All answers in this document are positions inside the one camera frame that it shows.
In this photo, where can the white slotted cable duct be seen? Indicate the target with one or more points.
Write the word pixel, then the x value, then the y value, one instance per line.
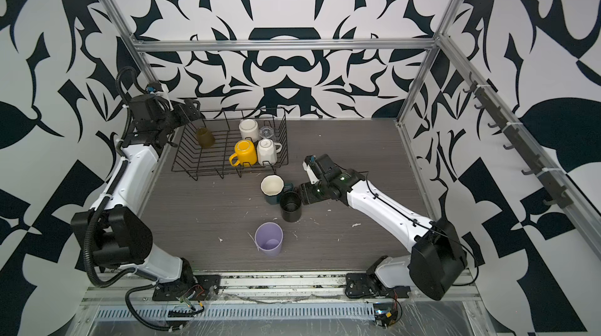
pixel 289 311

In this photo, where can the clear glass cup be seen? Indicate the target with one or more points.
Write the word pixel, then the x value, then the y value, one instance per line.
pixel 267 132

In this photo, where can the olive glass cup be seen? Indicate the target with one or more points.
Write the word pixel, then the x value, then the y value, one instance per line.
pixel 205 138

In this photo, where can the yellow mug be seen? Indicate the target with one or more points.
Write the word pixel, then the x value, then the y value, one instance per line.
pixel 244 154

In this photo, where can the dark green mug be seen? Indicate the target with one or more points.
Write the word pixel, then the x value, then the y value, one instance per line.
pixel 273 187

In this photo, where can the black mug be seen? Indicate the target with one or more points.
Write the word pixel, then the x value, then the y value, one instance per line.
pixel 290 205

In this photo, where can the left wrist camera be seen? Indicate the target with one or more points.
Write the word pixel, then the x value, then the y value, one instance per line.
pixel 154 88

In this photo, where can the grey wall hook rail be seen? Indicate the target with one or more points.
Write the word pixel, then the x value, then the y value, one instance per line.
pixel 522 142

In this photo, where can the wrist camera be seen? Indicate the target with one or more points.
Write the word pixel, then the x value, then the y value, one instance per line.
pixel 154 88
pixel 311 167

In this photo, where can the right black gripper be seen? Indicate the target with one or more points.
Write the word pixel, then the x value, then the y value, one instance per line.
pixel 304 190

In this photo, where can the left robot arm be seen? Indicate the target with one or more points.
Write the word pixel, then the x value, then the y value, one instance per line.
pixel 113 239

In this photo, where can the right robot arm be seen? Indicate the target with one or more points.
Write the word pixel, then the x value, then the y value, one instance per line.
pixel 435 257

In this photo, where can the lavender cup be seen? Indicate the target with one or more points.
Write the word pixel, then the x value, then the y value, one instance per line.
pixel 268 239

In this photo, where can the white mug red inside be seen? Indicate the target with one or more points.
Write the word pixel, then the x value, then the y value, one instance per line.
pixel 249 130

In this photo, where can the black wire dish rack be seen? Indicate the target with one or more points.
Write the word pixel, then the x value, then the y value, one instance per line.
pixel 196 161

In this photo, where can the small green circuit board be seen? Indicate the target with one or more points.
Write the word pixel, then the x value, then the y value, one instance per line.
pixel 385 314

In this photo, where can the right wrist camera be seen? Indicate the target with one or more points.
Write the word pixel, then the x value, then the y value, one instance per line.
pixel 311 167

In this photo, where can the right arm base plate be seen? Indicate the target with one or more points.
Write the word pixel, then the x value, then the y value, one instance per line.
pixel 363 285

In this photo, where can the cream white mug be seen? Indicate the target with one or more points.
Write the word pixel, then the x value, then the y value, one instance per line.
pixel 267 151

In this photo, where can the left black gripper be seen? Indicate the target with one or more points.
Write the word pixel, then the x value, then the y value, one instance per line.
pixel 192 114

